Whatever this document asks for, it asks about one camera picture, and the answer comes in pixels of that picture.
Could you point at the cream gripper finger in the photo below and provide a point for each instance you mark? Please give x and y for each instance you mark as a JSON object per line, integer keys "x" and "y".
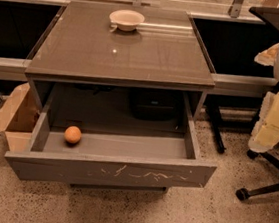
{"x": 265, "y": 134}

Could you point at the orange fruit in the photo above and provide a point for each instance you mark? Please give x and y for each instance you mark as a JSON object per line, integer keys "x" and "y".
{"x": 72, "y": 135}

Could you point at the grey open top drawer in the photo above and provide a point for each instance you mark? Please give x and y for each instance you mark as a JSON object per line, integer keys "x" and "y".
{"x": 115, "y": 149}

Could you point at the grey cabinet with glass top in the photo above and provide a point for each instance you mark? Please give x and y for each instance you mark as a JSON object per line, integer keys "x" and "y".
{"x": 85, "y": 47}

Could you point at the black stand leg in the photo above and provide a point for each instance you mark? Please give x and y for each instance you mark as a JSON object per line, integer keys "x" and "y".
{"x": 215, "y": 119}

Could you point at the white ceramic bowl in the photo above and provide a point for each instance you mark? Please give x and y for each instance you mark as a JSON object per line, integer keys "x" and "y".
{"x": 126, "y": 20}

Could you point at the brown cardboard box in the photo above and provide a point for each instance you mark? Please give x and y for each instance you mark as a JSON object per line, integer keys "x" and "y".
{"x": 18, "y": 116}

